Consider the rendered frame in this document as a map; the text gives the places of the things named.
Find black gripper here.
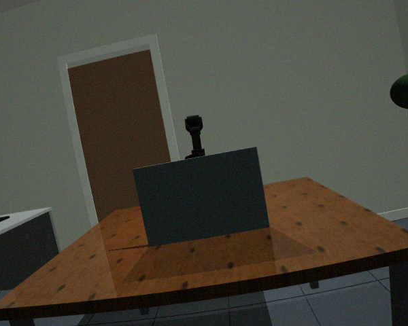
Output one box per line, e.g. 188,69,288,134
185,152,200,159

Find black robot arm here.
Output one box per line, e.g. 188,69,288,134
184,115,205,156

